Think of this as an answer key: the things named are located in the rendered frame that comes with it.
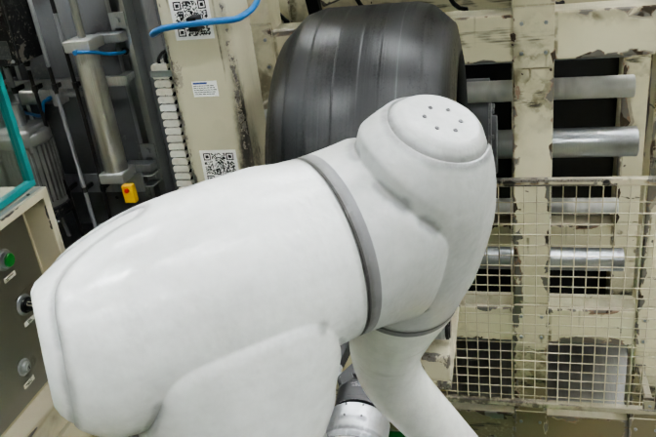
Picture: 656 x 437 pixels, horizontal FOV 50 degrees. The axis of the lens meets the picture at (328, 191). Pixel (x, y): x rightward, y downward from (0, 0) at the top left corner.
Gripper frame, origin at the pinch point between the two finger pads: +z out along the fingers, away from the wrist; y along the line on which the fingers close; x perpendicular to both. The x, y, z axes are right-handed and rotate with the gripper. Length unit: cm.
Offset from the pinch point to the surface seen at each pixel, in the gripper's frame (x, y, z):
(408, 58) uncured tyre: -33.2, -6.3, 23.2
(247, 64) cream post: -26, 26, 37
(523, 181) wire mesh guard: 22, -25, 59
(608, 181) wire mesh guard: 22, -44, 59
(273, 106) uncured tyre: -28.4, 16.2, 18.5
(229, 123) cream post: -19.1, 29.4, 28.0
